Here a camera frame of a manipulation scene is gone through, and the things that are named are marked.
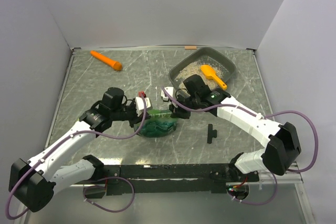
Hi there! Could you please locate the black base bar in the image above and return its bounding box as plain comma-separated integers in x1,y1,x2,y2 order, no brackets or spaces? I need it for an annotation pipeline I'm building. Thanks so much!
98,164,259,196

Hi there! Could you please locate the black T-shaped part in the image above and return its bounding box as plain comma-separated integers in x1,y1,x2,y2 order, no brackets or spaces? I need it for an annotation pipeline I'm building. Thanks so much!
207,124,217,144

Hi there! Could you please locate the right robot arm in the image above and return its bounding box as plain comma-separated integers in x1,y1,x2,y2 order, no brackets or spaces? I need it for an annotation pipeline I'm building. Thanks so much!
161,74,301,181

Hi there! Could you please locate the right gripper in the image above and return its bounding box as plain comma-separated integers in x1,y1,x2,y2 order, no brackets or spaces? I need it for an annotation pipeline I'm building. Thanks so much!
170,94,201,120

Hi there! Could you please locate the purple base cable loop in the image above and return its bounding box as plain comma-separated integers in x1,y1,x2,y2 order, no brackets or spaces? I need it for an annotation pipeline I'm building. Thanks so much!
82,176,135,214

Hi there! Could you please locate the yellow plastic scoop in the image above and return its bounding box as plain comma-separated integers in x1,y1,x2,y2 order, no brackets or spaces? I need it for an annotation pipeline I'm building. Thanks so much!
201,65,227,90

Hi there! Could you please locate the grey litter box tray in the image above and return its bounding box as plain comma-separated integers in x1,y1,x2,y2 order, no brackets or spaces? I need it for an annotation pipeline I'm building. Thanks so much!
169,47,236,97

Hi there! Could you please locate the orange carrot toy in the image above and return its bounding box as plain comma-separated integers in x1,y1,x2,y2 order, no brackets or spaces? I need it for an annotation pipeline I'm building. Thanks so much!
90,51,122,71

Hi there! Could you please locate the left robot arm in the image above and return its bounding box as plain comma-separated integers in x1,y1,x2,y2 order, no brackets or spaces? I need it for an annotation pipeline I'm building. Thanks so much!
6,88,152,212

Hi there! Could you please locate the litter granules pile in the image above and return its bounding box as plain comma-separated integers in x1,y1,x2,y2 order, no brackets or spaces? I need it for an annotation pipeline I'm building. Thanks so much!
175,61,227,90

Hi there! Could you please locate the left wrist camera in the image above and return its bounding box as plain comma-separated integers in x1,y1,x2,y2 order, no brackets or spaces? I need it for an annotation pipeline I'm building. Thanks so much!
135,91,153,115

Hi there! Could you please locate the green litter bag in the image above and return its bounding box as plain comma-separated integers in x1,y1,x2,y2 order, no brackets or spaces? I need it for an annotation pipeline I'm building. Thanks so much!
138,109,177,138

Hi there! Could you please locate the brown tape piece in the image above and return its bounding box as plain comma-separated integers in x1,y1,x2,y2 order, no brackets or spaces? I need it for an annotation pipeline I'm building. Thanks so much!
184,46,197,50

